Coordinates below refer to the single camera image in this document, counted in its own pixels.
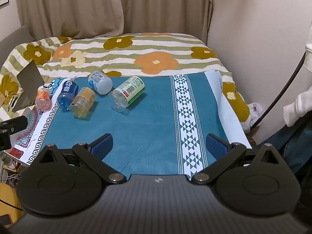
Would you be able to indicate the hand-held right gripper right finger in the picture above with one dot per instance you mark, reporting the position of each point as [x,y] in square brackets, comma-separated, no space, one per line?
[216,146]

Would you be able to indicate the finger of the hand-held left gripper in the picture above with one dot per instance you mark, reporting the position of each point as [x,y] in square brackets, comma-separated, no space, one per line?
[4,140]
[15,123]

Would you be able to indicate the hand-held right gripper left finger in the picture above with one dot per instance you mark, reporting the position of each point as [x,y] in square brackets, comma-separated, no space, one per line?
[102,146]

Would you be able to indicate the mandala printed cloth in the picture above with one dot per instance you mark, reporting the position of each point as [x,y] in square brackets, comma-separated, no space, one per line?
[30,124]

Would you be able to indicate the small orange drink bottle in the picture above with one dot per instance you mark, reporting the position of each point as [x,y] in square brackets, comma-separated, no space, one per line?
[43,98]

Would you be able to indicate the grey folding stand board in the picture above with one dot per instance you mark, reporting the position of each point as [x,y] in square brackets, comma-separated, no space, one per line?
[28,82]

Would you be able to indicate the yellow label clear bottle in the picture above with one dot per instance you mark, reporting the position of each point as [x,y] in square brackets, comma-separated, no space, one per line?
[82,103]

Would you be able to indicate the teal patterned cloth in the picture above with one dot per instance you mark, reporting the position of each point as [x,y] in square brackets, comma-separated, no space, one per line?
[146,126]

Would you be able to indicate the white plastic bag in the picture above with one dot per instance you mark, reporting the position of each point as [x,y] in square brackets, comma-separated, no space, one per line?
[253,113]

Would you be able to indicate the blue drink bottle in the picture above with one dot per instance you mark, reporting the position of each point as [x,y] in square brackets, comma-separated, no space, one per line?
[67,95]

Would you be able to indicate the yellow box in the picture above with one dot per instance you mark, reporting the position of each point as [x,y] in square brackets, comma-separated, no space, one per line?
[9,199]

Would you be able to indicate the green label clear bottle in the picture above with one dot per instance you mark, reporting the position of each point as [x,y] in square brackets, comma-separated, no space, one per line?
[129,91]

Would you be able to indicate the white bottle blue label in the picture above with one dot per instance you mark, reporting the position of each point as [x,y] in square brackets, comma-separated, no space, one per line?
[101,82]

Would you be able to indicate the person's blue jeans leg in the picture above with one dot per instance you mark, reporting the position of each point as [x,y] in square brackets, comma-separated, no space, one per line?
[290,141]

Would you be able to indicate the grey headboard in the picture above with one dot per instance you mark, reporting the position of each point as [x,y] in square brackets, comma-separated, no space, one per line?
[14,35]

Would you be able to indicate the person's white top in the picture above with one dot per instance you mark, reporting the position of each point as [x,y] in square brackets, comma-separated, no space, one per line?
[301,102]

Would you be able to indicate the floral striped blanket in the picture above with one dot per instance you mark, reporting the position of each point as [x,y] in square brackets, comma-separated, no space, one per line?
[151,53]

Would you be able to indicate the beige curtain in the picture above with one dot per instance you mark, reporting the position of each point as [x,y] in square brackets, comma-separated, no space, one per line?
[97,4]

